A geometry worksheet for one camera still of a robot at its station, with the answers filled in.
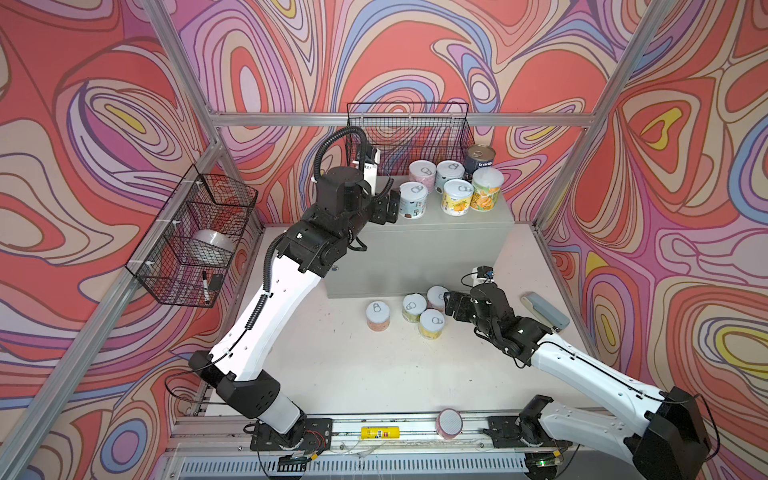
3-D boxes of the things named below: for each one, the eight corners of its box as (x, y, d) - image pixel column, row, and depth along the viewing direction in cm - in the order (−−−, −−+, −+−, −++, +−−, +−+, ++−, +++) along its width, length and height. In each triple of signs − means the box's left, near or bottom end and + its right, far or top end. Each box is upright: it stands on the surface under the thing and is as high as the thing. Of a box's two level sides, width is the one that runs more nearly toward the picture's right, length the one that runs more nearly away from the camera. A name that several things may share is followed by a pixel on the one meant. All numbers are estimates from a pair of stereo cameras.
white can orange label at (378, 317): (366, 332, 93) (365, 324, 88) (367, 309, 98) (366, 300, 94) (390, 332, 93) (390, 324, 88) (390, 309, 98) (390, 300, 94)
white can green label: (397, 316, 96) (397, 307, 92) (409, 298, 101) (410, 288, 96) (416, 327, 94) (418, 318, 89) (428, 308, 98) (430, 299, 94)
